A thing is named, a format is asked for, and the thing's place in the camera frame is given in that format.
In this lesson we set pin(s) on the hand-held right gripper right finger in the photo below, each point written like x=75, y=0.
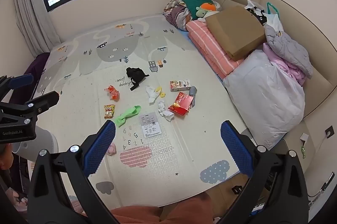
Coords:
x=237, y=147

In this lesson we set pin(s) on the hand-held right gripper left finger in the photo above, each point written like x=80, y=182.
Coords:
x=101, y=150

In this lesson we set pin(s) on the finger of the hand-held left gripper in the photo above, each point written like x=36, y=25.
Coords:
x=43, y=100
x=21, y=81

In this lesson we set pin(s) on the green cloth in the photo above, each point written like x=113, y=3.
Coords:
x=126, y=116

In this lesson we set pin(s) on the white tissue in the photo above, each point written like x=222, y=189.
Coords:
x=151, y=93
x=165, y=111

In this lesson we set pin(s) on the small pink item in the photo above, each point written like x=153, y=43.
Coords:
x=112, y=149

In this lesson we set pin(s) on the purple cloth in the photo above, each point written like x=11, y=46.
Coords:
x=36, y=66

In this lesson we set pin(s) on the white round bin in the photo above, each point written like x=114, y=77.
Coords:
x=42, y=141

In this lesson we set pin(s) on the yellow snack packet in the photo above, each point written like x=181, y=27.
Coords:
x=109, y=111

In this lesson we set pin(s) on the white printed card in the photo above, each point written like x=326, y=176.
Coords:
x=149, y=125

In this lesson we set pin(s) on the printed play mat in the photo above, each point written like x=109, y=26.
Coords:
x=87, y=63

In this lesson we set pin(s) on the large white plastic bag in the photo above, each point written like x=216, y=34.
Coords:
x=266, y=97

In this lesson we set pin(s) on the orange crumpled wrapper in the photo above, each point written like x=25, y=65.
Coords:
x=112, y=92

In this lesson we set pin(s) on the small green charm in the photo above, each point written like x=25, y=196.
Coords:
x=304, y=151

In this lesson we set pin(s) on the grey sock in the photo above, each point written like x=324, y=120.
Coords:
x=193, y=92

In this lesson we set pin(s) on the red packet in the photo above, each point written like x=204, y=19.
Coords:
x=180, y=103

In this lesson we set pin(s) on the grey long curtain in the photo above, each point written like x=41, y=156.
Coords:
x=34, y=8

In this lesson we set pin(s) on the black cloth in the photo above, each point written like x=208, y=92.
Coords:
x=134, y=75

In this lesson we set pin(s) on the yellow crumpled paper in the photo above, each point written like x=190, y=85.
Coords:
x=159, y=90

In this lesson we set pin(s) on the small pink white carton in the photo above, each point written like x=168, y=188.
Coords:
x=180, y=85

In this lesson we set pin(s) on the person's leg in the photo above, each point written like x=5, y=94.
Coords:
x=163, y=210

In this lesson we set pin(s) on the pink padded jacket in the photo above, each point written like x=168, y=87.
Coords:
x=292, y=70

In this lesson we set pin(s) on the pink striped quilt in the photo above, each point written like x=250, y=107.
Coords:
x=208, y=47

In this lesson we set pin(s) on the grey padded jacket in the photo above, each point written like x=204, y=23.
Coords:
x=287, y=50

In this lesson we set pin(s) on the brown cardboard box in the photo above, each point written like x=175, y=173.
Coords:
x=237, y=32

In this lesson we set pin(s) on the beige padded headboard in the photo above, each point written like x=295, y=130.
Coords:
x=302, y=29

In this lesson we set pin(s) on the black white bag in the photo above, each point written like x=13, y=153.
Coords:
x=256, y=10

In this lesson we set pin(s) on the orange green plush toy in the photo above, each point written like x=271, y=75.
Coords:
x=205, y=9

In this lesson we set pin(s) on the patterned folded bedding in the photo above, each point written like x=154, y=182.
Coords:
x=176, y=14

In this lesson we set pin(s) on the wall socket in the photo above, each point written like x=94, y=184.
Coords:
x=329, y=132

